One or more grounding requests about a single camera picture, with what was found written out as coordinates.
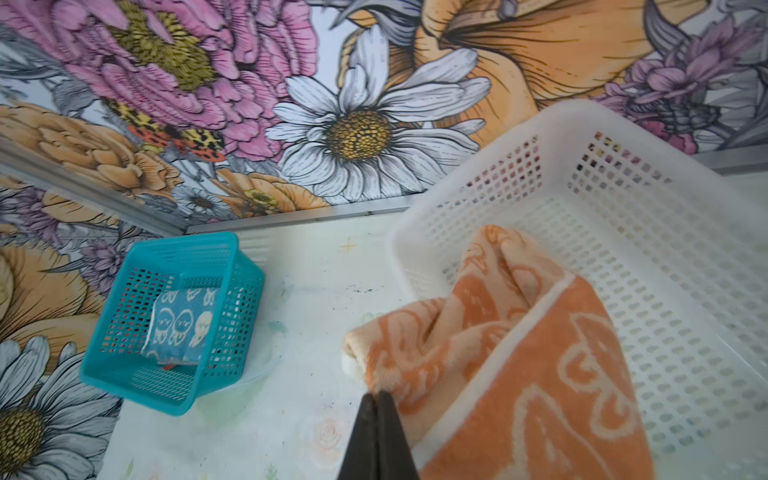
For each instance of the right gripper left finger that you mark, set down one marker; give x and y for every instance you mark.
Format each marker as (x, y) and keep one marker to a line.
(361, 457)

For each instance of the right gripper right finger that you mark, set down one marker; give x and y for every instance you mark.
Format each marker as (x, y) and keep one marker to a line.
(394, 458)

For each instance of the orange patterned towel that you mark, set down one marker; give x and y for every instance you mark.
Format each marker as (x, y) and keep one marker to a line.
(518, 373)

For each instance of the blue patterned towel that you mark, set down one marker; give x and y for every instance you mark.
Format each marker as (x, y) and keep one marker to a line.
(179, 326)

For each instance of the teal plastic basket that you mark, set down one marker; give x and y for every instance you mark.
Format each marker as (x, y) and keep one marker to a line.
(113, 360)

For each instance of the white plastic basket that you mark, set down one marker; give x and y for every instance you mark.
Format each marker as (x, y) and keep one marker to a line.
(676, 253)

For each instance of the left aluminium frame post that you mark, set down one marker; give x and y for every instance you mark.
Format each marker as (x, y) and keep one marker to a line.
(33, 168)

